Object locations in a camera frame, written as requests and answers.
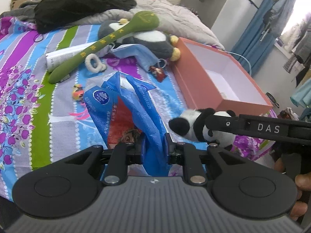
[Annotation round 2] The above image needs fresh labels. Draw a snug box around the white cable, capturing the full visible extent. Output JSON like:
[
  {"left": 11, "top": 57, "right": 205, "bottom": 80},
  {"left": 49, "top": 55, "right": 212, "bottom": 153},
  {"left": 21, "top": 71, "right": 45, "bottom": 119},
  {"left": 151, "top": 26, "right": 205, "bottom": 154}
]
[{"left": 225, "top": 50, "right": 253, "bottom": 75}]

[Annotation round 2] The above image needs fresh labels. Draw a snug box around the pink cardboard box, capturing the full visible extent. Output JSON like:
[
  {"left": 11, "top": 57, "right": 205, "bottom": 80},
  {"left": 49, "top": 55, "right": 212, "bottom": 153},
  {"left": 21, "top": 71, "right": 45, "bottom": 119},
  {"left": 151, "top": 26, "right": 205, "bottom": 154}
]
[{"left": 171, "top": 38, "right": 273, "bottom": 116}]

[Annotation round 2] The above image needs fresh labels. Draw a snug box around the grey penguin plush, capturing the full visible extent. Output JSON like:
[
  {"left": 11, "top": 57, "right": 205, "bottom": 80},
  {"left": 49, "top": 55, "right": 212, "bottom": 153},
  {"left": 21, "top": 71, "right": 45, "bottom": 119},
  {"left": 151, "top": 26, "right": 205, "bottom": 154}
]
[{"left": 98, "top": 18, "right": 181, "bottom": 62}]

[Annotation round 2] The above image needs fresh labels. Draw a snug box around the grey quilt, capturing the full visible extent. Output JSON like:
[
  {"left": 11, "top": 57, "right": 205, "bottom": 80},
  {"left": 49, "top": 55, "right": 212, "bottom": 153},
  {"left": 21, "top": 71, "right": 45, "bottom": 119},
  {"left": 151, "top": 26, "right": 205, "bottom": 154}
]
[{"left": 1, "top": 0, "right": 224, "bottom": 49}]

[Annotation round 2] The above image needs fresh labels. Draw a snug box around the blue plastic bag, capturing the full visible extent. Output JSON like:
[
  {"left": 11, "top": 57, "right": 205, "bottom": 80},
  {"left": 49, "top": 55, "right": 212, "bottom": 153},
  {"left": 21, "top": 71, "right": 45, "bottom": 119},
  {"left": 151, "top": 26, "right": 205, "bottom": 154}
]
[{"left": 83, "top": 72, "right": 170, "bottom": 177}]

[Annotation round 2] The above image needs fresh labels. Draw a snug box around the white scrunchie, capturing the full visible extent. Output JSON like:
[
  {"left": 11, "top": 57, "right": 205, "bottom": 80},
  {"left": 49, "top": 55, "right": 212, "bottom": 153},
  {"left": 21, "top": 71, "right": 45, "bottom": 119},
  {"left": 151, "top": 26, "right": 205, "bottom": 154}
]
[{"left": 85, "top": 54, "right": 107, "bottom": 74}]

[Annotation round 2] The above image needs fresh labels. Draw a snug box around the blue face mask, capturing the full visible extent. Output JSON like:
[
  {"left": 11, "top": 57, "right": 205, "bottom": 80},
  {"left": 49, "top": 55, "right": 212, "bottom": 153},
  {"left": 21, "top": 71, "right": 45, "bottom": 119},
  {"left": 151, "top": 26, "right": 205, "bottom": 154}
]
[{"left": 110, "top": 44, "right": 167, "bottom": 72}]

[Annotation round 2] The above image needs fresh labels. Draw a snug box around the right hand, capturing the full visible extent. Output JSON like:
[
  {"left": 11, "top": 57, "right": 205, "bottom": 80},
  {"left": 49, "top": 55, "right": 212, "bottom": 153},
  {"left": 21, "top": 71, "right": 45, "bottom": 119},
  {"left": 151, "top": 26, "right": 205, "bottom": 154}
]
[{"left": 273, "top": 158, "right": 308, "bottom": 222}]

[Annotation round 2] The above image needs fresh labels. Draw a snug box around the white folded towel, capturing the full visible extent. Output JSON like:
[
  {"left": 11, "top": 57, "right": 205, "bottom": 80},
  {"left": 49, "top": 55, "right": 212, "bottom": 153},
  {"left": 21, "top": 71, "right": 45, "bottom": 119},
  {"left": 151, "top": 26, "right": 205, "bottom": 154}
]
[{"left": 45, "top": 42, "right": 107, "bottom": 73}]

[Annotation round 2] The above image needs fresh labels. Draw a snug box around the blue curtain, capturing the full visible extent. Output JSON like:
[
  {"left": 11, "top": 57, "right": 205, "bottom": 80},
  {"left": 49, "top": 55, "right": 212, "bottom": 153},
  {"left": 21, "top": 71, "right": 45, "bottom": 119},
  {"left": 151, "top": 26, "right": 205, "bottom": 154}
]
[{"left": 231, "top": 0, "right": 276, "bottom": 77}]

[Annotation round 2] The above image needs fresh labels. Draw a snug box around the small red candy packet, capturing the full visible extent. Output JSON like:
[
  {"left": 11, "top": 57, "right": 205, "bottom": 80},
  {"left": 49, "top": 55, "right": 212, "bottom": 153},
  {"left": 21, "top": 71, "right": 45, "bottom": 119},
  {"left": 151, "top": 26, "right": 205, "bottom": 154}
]
[{"left": 149, "top": 66, "right": 167, "bottom": 82}]

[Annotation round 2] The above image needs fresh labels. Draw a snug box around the red foil snack packet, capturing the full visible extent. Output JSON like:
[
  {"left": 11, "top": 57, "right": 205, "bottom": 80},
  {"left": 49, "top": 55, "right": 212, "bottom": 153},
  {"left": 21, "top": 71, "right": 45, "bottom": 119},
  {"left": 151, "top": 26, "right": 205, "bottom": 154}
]
[{"left": 107, "top": 96, "right": 142, "bottom": 149}]

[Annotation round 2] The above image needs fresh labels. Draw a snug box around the black garment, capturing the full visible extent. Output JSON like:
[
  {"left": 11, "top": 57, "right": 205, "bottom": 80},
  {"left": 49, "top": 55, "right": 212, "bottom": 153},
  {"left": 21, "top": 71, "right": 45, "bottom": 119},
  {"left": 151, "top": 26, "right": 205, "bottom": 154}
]
[{"left": 34, "top": 0, "right": 136, "bottom": 34}]

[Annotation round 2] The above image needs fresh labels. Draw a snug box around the small panda plush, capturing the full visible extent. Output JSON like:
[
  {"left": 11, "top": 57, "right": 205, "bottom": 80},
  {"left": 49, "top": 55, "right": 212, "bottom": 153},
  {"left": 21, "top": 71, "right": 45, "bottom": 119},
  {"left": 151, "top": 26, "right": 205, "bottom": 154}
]
[{"left": 168, "top": 108, "right": 236, "bottom": 151}]

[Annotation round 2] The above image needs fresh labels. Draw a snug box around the colourful striped bedsheet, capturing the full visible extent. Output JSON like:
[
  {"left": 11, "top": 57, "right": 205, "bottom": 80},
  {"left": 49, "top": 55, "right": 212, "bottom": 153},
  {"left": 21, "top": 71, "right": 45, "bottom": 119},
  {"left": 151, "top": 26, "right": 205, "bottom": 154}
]
[{"left": 0, "top": 16, "right": 279, "bottom": 202}]

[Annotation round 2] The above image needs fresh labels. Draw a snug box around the green plush massage stick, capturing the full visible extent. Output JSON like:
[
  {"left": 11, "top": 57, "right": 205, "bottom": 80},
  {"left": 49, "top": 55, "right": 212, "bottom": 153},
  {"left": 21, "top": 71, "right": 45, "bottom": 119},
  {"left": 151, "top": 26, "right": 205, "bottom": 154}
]
[{"left": 48, "top": 10, "right": 160, "bottom": 84}]

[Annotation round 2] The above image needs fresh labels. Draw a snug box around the small orange toy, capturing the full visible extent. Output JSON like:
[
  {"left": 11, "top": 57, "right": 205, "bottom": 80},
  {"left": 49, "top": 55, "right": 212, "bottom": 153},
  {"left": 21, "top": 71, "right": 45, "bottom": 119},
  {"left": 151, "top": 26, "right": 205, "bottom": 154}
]
[{"left": 72, "top": 84, "right": 84, "bottom": 101}]

